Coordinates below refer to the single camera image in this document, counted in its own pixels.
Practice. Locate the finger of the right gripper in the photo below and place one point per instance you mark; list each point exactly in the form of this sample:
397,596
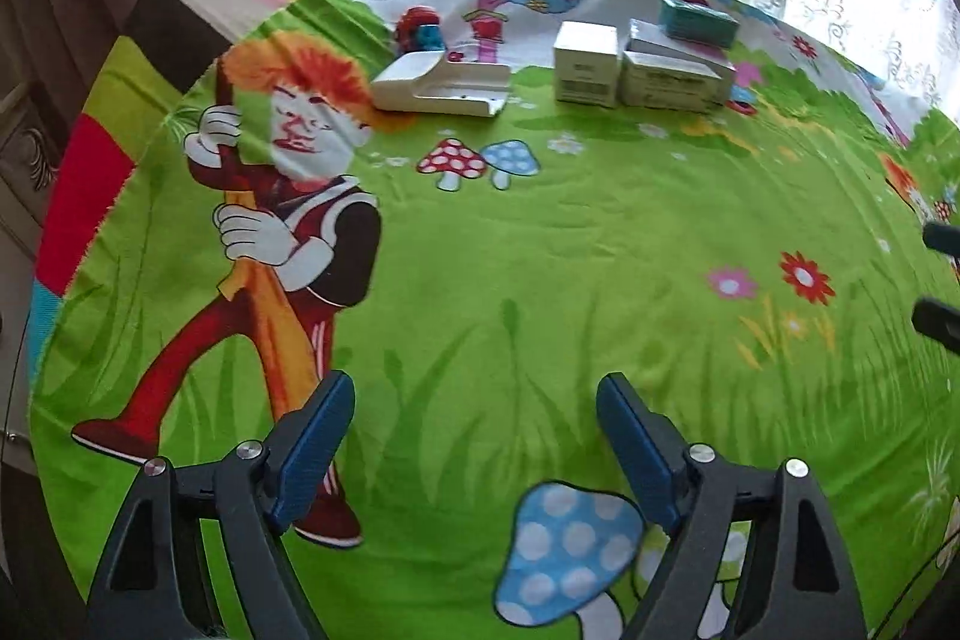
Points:
939,322
942,238

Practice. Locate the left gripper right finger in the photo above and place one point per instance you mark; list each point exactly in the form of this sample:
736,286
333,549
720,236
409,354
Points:
796,581

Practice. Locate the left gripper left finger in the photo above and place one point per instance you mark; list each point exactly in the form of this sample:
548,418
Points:
153,579

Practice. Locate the white long label box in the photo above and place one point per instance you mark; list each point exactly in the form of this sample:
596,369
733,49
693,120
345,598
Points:
667,83

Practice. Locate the teal small box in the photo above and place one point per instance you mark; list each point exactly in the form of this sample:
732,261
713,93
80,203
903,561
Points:
697,23

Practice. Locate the white flat box behind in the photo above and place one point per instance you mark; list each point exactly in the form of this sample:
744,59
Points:
646,37

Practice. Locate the white square barcode box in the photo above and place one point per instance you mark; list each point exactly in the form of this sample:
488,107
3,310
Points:
586,64

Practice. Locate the colourful cartoon tablecloth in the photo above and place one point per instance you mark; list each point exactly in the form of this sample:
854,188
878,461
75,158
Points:
234,216

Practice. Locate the ornate cream cabinet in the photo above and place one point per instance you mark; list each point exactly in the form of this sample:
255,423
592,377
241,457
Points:
29,165

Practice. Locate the white open box tray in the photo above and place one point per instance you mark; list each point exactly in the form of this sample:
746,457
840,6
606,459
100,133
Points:
428,82

